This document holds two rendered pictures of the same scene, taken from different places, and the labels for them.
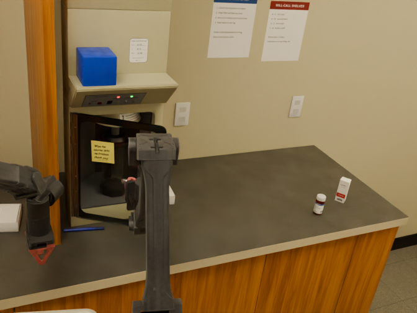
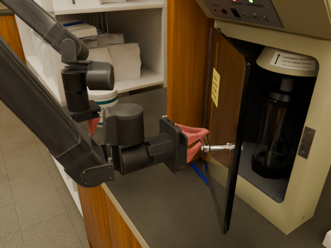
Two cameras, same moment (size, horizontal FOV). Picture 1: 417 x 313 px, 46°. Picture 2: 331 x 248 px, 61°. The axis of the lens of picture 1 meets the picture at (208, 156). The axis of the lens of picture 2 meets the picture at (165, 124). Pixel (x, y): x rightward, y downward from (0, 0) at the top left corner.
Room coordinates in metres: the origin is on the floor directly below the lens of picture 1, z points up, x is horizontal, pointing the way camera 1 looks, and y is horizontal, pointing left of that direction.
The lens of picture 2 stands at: (1.23, -0.27, 1.50)
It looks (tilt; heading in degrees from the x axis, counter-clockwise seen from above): 28 degrees down; 85
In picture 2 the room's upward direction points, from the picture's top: straight up
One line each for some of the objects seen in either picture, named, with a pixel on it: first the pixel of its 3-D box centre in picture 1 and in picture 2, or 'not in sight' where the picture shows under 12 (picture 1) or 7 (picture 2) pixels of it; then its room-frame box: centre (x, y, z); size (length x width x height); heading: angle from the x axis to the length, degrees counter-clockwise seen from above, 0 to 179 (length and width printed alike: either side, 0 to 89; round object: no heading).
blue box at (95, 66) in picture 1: (96, 66); not in sight; (1.40, 0.37, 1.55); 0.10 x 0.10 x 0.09; 28
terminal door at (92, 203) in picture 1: (117, 174); (218, 125); (1.41, 0.29, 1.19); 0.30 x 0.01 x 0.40; 86
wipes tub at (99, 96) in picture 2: not in sight; (102, 105); (1.06, 0.83, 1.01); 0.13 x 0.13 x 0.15
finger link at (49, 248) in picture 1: (40, 248); not in sight; (1.05, 0.43, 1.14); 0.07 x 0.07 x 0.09; 28
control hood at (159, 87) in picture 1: (123, 94); (250, 0); (1.44, 0.29, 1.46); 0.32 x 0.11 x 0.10; 118
